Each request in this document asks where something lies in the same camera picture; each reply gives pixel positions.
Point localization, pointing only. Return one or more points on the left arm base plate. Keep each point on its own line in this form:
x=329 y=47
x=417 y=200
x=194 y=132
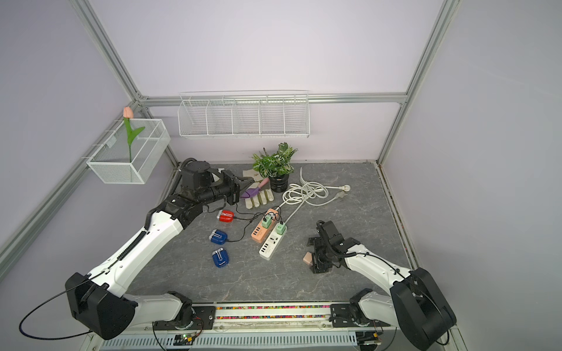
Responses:
x=194 y=318

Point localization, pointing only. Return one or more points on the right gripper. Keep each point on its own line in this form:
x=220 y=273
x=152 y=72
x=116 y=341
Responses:
x=317 y=265

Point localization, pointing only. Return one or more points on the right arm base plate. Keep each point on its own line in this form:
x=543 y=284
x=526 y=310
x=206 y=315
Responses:
x=348 y=316

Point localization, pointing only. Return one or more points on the green USB charger cube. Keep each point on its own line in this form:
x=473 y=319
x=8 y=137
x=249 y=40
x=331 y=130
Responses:
x=267 y=220

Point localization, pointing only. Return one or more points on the white wire wall shelf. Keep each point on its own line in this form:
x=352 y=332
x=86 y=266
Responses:
x=265 y=113

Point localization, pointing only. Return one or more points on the white gardening glove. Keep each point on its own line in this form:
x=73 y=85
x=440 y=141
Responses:
x=265 y=195

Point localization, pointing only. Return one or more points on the blue electric shaver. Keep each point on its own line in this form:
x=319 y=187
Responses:
x=220 y=258
x=218 y=237

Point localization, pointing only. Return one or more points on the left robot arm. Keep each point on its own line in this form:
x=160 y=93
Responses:
x=100 y=301

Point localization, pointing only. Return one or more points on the pink charger cube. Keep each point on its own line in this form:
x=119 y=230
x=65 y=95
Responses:
x=308 y=259

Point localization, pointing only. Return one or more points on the orange power strip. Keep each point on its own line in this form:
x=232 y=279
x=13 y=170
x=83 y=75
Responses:
x=260 y=234

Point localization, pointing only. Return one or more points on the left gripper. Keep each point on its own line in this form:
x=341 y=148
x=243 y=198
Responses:
x=235 y=186

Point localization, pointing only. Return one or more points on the black USB cable spare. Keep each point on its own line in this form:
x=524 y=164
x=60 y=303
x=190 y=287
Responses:
x=252 y=221

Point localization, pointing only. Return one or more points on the potted green plant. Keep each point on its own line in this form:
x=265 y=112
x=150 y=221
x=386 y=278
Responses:
x=275 y=167

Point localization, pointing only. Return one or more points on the white power strip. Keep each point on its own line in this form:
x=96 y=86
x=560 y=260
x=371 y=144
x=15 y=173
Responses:
x=270 y=245

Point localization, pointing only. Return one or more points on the white mesh wall basket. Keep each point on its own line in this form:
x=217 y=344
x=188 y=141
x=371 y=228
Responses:
x=110 y=161

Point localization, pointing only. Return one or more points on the purple pink garden trowel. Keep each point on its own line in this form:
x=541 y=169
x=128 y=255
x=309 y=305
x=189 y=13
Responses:
x=260 y=186

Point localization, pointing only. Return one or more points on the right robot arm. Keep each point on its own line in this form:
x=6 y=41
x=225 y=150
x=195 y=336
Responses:
x=412 y=301

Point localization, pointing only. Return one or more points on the artificial pink tulip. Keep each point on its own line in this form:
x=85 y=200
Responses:
x=131 y=133

